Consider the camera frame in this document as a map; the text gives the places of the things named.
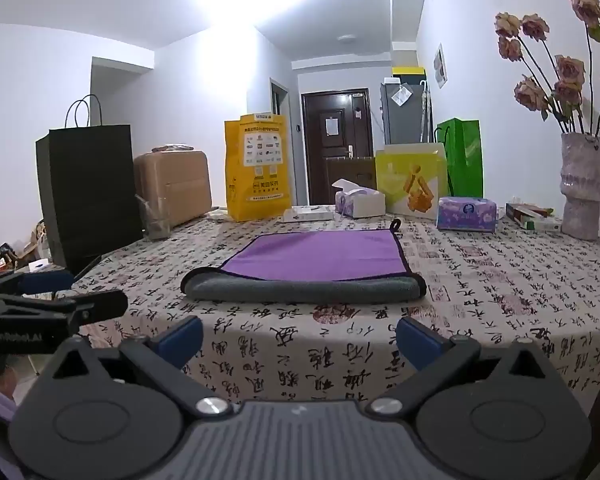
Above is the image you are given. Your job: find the white purple tissue box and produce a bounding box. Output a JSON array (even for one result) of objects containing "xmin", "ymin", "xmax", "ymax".
[{"xmin": 331, "ymin": 178, "xmax": 387, "ymax": 219}]

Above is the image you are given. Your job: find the wall picture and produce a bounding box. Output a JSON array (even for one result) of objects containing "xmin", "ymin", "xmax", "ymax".
[{"xmin": 433, "ymin": 42, "xmax": 448, "ymax": 87}]

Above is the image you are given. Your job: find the calligraphy printed tablecloth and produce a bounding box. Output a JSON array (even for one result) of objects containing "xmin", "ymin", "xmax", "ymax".
[{"xmin": 27, "ymin": 202, "xmax": 600, "ymax": 411}]

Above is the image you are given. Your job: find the grey refrigerator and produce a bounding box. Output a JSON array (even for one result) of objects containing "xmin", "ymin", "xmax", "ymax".
[{"xmin": 380, "ymin": 76, "xmax": 427, "ymax": 146}]

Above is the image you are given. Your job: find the white flat box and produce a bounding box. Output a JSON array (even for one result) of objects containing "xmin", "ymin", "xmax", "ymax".
[{"xmin": 282, "ymin": 205, "xmax": 335, "ymax": 223}]

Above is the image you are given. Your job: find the green and white medicine box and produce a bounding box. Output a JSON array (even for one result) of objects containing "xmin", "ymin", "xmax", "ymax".
[{"xmin": 522, "ymin": 215, "xmax": 563, "ymax": 233}]

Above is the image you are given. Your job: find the black paper bag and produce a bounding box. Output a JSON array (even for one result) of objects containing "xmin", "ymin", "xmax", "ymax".
[{"xmin": 35, "ymin": 94, "xmax": 145, "ymax": 277}]

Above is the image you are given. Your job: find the red and white medicine box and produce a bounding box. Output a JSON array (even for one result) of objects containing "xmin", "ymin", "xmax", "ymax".
[{"xmin": 505, "ymin": 202, "xmax": 555, "ymax": 223}]

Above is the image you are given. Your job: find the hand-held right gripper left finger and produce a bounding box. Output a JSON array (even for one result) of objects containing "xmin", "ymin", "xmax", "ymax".
[{"xmin": 39, "ymin": 316, "xmax": 231, "ymax": 418}]

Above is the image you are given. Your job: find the green paper bag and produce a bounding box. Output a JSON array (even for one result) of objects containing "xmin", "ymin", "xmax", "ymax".
[{"xmin": 434, "ymin": 118, "xmax": 484, "ymax": 200}]

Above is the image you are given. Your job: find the clear glass cup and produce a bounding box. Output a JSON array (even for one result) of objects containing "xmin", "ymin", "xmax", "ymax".
[{"xmin": 135, "ymin": 194, "xmax": 171, "ymax": 241}]

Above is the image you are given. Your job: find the textured pale vase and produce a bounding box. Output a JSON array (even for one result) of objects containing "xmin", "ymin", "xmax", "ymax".
[{"xmin": 559, "ymin": 132, "xmax": 600, "ymax": 241}]

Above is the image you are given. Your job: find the dark brown door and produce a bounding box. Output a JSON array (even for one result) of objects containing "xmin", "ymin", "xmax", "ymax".
[{"xmin": 301, "ymin": 88, "xmax": 371, "ymax": 206}]

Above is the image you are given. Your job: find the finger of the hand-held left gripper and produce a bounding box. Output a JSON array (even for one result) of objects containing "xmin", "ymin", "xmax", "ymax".
[
  {"xmin": 0, "ymin": 289, "xmax": 129, "ymax": 325},
  {"xmin": 0, "ymin": 269, "xmax": 77, "ymax": 302}
]

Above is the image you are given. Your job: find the yellow paper bag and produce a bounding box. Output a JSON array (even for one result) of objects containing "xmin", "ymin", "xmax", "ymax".
[{"xmin": 224, "ymin": 112, "xmax": 293, "ymax": 222}]

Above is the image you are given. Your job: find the purple and grey towel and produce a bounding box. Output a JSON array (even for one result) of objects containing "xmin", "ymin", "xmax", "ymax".
[{"xmin": 180, "ymin": 218, "xmax": 427, "ymax": 305}]

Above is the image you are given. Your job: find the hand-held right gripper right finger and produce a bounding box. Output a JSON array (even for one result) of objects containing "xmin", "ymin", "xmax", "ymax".
[{"xmin": 367, "ymin": 316, "xmax": 563, "ymax": 418}]

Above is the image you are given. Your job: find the dried pink rose bouquet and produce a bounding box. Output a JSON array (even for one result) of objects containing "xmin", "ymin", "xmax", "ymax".
[{"xmin": 495, "ymin": 0, "xmax": 600, "ymax": 137}]

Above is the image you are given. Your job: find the floor clutter pile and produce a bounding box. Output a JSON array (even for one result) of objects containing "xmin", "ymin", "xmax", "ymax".
[{"xmin": 0, "ymin": 219, "xmax": 53, "ymax": 276}]

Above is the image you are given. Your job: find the tan suitcase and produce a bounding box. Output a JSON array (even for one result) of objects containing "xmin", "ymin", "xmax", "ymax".
[{"xmin": 132, "ymin": 144, "xmax": 213, "ymax": 228}]

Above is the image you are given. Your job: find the yellow green gift bag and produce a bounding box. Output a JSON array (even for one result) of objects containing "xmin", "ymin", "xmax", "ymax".
[{"xmin": 375, "ymin": 142, "xmax": 448, "ymax": 220}]

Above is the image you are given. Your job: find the purple tissue pack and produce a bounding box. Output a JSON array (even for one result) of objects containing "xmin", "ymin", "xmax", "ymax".
[{"xmin": 436, "ymin": 196, "xmax": 497, "ymax": 233}]

